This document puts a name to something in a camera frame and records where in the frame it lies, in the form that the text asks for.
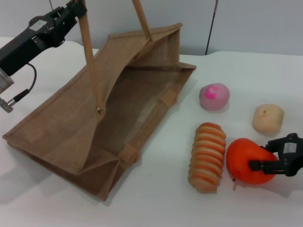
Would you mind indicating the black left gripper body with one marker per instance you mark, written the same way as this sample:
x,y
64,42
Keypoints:
x,y
26,45

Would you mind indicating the brown jute handbag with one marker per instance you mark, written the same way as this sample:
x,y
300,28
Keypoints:
x,y
142,94

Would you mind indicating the orange striped toy bread loaf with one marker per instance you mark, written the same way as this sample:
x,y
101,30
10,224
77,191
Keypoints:
x,y
208,158

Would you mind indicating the beige toy fruit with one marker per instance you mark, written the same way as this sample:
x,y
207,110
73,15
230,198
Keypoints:
x,y
268,118

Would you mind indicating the pink toy peach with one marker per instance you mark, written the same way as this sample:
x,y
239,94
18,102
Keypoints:
x,y
214,97

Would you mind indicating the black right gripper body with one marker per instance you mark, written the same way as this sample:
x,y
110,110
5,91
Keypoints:
x,y
293,158

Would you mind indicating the orange toy fruit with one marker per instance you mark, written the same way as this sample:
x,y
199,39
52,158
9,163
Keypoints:
x,y
241,158

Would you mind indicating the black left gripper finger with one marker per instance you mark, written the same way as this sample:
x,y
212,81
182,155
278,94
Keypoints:
x,y
64,8
77,11

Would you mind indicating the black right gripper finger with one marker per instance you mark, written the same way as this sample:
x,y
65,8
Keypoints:
x,y
265,166
274,145

